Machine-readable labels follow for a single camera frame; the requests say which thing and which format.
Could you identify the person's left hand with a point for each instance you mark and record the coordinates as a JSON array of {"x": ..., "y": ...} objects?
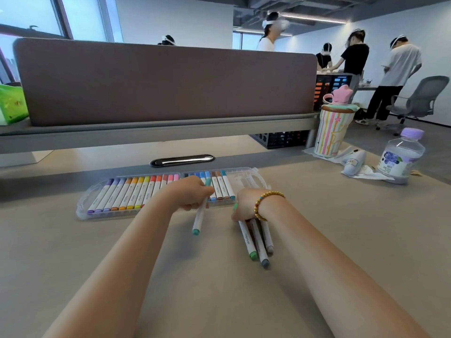
[{"x": 188, "y": 193}]

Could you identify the person's right hand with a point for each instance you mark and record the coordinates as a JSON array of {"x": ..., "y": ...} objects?
[{"x": 248, "y": 204}]

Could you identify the clear plastic marker case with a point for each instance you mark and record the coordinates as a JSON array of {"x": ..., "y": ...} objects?
[{"x": 253, "y": 179}]

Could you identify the sea-green-ended white marker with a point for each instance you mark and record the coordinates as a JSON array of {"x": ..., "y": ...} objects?
[{"x": 199, "y": 218}]

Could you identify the green-ended white marker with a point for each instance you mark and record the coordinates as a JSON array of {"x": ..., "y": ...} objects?
[{"x": 248, "y": 242}]

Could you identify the light-grey-ended white marker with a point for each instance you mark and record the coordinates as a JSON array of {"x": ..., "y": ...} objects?
[{"x": 267, "y": 239}]

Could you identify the group of warm-coloured white markers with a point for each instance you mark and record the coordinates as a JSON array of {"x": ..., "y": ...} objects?
[{"x": 119, "y": 197}]

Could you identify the person's right forearm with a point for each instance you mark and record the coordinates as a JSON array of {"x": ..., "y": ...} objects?
[{"x": 334, "y": 278}]

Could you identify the person's left forearm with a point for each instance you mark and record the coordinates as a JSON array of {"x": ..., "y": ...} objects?
[{"x": 112, "y": 278}]

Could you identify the black smartphone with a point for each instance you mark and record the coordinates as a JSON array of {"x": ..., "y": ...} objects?
[{"x": 181, "y": 161}]

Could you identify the grey desk riser shelf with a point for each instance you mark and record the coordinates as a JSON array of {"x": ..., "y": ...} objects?
[{"x": 158, "y": 135}]

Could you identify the striped tumbler pink lid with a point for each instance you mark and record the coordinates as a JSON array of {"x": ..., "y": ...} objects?
[{"x": 331, "y": 137}]

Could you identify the brown fabric desk divider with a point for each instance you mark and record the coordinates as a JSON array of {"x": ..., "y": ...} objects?
[{"x": 165, "y": 82}]

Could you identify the white plush toy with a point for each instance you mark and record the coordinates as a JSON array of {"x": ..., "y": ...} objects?
[{"x": 354, "y": 161}]

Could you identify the white tissue paper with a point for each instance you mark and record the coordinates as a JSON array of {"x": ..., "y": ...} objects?
[{"x": 370, "y": 175}]

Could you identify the black plastic file rack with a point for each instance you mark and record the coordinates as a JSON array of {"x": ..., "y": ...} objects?
[{"x": 338, "y": 80}]

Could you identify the clear bottle purple cap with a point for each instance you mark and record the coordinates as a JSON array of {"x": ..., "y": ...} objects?
[{"x": 398, "y": 161}]

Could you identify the grey office desk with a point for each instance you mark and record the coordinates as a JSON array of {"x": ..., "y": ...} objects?
[{"x": 366, "y": 88}]

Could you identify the linear ceiling light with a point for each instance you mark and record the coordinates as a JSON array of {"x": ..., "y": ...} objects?
[
  {"x": 246, "y": 31},
  {"x": 313, "y": 18}
]

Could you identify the green tissue pack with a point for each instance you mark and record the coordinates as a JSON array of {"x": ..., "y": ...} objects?
[{"x": 12, "y": 105}]

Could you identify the grey office chair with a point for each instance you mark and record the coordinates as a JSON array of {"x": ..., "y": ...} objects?
[{"x": 423, "y": 95}]

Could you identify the dark window frame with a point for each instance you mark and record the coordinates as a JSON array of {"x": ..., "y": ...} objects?
[{"x": 63, "y": 17}]

